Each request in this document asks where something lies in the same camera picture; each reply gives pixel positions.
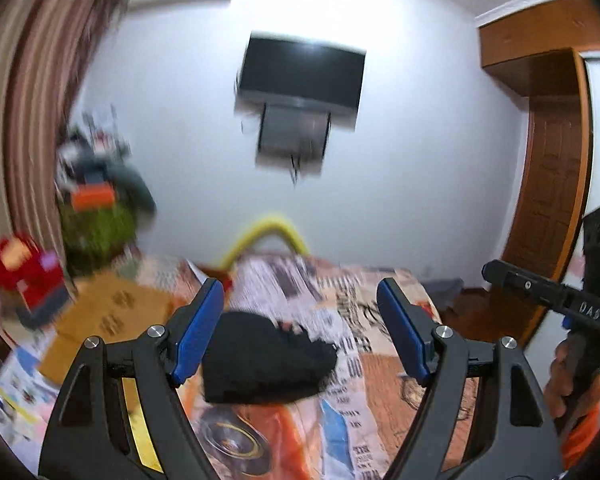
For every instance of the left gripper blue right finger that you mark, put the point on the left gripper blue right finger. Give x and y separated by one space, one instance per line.
437 358

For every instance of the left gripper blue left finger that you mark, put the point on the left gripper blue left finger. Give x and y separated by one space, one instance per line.
164 357

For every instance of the black zip hoodie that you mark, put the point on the black zip hoodie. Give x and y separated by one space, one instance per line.
252 360

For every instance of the person right hand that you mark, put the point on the person right hand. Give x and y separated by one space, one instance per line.
560 386

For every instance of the grey backpack on floor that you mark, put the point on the grey backpack on floor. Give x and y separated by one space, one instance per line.
443 292

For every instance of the brown wooden lap desk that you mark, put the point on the brown wooden lap desk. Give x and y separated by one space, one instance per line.
113 308

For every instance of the brown wooden door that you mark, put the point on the brown wooden door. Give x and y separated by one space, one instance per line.
556 166

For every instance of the newspaper print bed cover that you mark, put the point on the newspaper print bed cover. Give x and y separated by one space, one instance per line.
354 428

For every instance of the red plush toy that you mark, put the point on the red plush toy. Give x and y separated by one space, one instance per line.
29 270

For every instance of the dark green pillow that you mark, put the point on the dark green pillow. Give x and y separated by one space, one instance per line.
133 188

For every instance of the yellow curved foam tube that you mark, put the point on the yellow curved foam tube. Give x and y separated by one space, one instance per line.
267 226

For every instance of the orange box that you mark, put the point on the orange box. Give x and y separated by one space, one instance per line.
93 196

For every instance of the wooden overhead cabinet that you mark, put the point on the wooden overhead cabinet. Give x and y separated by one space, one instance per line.
533 51

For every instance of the red striped curtain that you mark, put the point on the red striped curtain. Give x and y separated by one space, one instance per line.
45 49

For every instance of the small black wall monitor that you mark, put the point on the small black wall monitor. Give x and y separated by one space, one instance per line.
293 132

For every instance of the large black wall television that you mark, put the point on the large black wall television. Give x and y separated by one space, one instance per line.
303 74

